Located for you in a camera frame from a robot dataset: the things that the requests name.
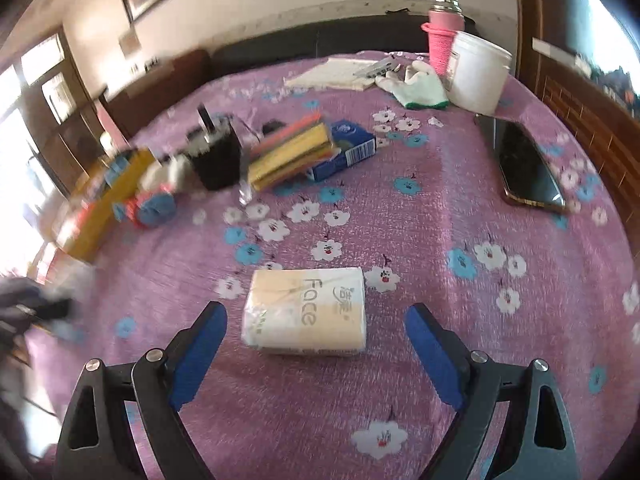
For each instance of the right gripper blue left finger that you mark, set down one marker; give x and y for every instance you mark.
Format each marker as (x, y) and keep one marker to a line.
(96, 440)

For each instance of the white notebook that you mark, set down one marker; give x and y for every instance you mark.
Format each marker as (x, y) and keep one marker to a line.
(337, 73)

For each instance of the pink thermos bottle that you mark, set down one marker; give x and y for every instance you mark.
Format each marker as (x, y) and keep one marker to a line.
(445, 19)

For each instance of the black sofa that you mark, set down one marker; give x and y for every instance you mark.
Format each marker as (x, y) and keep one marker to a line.
(389, 32)

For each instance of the blue red cloth bundle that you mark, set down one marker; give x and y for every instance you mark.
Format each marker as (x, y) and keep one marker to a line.
(147, 210)

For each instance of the purple floral tablecloth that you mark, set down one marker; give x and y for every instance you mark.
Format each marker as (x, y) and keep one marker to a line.
(425, 221)

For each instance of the brown armchair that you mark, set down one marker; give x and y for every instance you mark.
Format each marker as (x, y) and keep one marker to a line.
(135, 106)

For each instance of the black smartphone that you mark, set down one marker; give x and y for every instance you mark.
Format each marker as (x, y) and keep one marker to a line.
(526, 177)

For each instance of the black electric motor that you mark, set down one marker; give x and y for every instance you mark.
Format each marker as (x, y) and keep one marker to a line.
(214, 150)

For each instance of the beige Face tissue pack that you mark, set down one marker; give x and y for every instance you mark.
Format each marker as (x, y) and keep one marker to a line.
(318, 311)

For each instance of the white work glove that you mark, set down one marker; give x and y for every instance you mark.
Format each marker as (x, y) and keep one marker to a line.
(421, 88)

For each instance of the white plastic bucket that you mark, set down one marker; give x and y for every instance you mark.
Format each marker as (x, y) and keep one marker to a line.
(476, 73)

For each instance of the blue tissue box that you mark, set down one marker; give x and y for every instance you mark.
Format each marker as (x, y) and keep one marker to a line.
(353, 144)

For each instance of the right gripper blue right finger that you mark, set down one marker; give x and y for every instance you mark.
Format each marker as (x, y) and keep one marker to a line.
(536, 440)

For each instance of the wooden glass door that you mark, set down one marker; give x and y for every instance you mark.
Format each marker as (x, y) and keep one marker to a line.
(57, 110)

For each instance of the yellow cardboard box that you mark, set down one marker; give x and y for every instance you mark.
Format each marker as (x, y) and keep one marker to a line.
(84, 220)

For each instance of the stack of coloured sponges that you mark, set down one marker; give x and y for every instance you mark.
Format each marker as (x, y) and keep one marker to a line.
(289, 151)

